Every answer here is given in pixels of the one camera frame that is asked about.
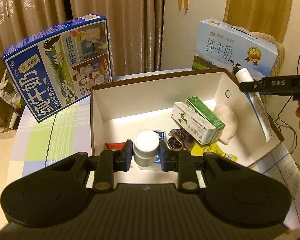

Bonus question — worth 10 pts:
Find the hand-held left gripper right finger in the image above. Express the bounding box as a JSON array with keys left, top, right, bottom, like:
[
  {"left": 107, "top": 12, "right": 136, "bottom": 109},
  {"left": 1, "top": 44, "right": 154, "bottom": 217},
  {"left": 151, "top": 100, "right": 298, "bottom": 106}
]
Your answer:
[{"left": 159, "top": 140, "right": 243, "bottom": 193}]

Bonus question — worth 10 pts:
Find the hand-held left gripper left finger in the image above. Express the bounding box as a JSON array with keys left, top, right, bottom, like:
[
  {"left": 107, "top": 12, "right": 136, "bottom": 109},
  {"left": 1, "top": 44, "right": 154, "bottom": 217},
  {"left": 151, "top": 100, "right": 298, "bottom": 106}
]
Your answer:
[{"left": 46, "top": 140, "right": 134, "bottom": 193}]

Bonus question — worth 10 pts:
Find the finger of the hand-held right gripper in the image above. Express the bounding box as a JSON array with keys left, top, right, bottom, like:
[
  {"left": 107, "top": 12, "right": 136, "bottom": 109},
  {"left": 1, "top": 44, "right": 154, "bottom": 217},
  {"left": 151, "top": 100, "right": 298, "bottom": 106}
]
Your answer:
[{"left": 239, "top": 77, "right": 265, "bottom": 93}]

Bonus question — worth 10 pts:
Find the red candy packet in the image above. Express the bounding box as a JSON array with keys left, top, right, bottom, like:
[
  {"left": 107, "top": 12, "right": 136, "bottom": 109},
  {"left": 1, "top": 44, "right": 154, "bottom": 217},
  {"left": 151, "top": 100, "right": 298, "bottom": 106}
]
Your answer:
[{"left": 104, "top": 142, "right": 127, "bottom": 152}]

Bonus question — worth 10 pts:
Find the white plastic jar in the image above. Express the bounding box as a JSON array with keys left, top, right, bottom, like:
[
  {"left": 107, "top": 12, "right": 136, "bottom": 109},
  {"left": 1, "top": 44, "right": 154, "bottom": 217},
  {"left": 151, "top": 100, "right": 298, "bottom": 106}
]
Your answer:
[{"left": 133, "top": 129, "right": 160, "bottom": 167}]

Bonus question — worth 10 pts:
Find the blue label plastic box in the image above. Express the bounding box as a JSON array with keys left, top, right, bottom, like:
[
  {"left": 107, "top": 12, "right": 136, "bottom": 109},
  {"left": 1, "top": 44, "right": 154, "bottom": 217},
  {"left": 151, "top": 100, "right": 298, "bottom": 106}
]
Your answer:
[{"left": 150, "top": 129, "right": 168, "bottom": 170}]

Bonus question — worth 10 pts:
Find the purple velvet scrunchie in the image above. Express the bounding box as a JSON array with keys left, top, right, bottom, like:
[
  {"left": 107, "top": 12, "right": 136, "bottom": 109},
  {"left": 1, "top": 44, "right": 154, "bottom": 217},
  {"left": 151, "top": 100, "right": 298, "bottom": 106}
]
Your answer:
[{"left": 167, "top": 127, "right": 196, "bottom": 152}]

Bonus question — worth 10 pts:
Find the white squeeze tube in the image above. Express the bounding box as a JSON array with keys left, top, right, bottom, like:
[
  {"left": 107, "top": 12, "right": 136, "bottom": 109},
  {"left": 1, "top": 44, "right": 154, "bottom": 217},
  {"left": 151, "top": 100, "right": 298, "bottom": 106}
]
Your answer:
[{"left": 235, "top": 68, "right": 272, "bottom": 142}]

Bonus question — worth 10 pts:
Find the white and green carton box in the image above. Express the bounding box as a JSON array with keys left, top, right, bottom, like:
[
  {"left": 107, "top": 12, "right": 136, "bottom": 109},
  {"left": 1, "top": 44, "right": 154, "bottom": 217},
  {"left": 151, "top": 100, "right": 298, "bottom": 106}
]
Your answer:
[{"left": 170, "top": 102, "right": 222, "bottom": 145}]

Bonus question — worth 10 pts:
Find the white cloth pouch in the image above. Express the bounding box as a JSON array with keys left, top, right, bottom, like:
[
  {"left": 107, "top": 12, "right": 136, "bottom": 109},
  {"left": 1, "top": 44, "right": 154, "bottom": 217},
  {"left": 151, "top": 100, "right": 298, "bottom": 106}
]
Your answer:
[{"left": 213, "top": 104, "right": 238, "bottom": 145}]

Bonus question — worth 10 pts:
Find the brown cardboard box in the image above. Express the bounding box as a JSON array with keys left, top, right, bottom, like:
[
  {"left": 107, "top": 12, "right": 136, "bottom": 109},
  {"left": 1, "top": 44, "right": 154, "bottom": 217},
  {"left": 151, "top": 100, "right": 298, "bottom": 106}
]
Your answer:
[{"left": 90, "top": 67, "right": 285, "bottom": 184}]

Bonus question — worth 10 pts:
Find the yellow snack packet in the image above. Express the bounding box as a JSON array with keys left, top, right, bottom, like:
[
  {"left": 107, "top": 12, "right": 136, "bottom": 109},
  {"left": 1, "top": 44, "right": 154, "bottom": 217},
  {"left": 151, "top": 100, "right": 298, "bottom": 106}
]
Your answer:
[{"left": 190, "top": 141, "right": 238, "bottom": 162}]

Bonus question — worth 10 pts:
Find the quilted beige chair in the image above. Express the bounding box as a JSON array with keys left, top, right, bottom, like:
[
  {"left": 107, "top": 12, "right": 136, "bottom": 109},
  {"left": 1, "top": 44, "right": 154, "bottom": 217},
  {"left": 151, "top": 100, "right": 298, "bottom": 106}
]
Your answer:
[{"left": 250, "top": 31, "right": 286, "bottom": 105}]

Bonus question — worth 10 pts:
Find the light blue milk carton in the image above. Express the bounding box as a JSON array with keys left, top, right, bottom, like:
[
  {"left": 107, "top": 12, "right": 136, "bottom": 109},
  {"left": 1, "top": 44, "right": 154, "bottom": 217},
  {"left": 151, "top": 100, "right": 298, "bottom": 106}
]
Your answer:
[{"left": 191, "top": 19, "right": 278, "bottom": 78}]

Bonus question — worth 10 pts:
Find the checkered tablecloth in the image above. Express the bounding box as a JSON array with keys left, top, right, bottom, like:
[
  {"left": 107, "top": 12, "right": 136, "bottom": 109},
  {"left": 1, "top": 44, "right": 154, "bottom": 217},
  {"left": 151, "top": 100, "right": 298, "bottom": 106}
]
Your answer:
[{"left": 5, "top": 102, "right": 300, "bottom": 230}]

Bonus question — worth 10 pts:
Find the dark blue milk carton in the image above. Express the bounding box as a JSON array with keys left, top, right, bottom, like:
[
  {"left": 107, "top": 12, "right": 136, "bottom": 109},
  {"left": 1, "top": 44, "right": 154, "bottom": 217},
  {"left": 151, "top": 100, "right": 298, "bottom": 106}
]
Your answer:
[{"left": 2, "top": 15, "right": 115, "bottom": 123}]

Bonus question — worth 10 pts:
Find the white plastic trash bag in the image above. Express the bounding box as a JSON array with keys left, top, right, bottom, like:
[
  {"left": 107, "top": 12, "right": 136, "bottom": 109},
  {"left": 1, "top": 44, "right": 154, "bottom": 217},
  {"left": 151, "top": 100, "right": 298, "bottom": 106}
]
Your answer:
[{"left": 0, "top": 70, "right": 25, "bottom": 109}]

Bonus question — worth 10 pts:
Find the beige patterned curtain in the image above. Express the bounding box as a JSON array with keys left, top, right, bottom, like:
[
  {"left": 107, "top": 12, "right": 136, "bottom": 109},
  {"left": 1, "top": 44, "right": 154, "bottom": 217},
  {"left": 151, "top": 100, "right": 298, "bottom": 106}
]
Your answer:
[{"left": 0, "top": 0, "right": 165, "bottom": 78}]

